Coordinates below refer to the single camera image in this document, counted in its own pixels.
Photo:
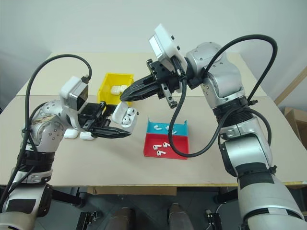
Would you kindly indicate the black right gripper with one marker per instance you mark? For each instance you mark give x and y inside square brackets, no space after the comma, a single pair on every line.
[163,72]

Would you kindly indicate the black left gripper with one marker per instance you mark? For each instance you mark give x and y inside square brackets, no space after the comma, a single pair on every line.
[91,117]

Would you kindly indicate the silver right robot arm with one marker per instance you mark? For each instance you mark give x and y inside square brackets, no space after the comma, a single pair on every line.
[225,79]

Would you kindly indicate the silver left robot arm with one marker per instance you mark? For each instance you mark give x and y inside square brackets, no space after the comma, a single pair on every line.
[48,134]

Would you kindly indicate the yellow plastic bin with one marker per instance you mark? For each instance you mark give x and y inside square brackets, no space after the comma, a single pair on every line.
[108,81]

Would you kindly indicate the brown cardboard box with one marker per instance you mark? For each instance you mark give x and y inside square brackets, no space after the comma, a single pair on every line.
[297,124]

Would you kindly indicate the teal plastic tray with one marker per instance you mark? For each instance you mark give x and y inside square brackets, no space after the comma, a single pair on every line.
[182,130]

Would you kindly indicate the brown cardboard panel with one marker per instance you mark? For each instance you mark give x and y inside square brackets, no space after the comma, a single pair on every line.
[132,191]

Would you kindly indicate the red plastic tray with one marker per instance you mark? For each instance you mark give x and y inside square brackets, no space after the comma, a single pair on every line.
[183,143]

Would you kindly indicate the dark rounded shape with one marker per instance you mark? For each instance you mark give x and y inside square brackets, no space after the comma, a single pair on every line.
[178,218]

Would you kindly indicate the light wooden plank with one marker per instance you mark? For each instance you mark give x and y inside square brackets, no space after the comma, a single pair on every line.
[291,86]

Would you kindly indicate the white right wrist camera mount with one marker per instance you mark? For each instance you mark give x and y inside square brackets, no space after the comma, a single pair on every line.
[165,40]

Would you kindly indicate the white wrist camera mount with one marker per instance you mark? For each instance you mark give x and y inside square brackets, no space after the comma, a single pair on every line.
[165,40]
[69,88]

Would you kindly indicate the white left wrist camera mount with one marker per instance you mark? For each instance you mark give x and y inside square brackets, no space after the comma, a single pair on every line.
[69,88]

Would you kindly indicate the black table frame strut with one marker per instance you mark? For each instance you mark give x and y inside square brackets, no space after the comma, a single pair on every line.
[69,197]
[225,195]

